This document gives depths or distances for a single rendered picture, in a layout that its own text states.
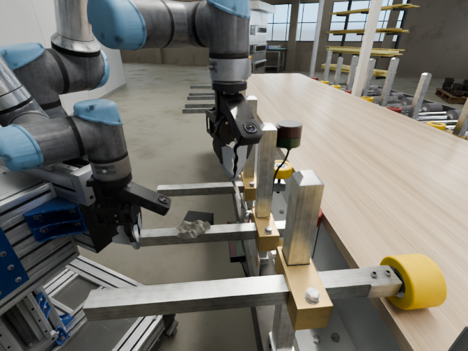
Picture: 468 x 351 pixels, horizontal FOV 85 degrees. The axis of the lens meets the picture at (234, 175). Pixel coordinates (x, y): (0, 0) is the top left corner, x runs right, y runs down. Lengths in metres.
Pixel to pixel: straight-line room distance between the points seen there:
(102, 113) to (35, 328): 0.86
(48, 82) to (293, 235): 0.69
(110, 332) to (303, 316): 1.04
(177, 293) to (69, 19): 0.69
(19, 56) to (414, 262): 0.88
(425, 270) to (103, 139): 0.57
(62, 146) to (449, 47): 11.91
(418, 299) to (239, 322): 1.12
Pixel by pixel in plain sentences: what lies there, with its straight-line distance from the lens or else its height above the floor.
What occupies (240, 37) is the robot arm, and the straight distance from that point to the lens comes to 0.50.
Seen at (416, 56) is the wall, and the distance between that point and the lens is 11.90.
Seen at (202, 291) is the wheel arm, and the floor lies 0.96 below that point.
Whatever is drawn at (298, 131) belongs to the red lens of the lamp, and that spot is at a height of 1.10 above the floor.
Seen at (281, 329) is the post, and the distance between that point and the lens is 0.57.
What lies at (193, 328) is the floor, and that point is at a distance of 1.50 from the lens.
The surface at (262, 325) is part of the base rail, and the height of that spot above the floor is 0.70.
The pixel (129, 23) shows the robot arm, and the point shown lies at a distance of 0.44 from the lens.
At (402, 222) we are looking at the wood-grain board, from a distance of 0.73.
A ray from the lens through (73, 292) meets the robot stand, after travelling 1.55.
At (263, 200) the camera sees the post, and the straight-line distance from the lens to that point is 0.65.
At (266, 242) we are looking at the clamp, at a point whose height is 0.85.
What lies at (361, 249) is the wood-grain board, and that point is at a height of 0.90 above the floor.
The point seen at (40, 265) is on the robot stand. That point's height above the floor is 0.74.
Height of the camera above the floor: 1.29
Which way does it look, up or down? 29 degrees down
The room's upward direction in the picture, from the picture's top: straight up
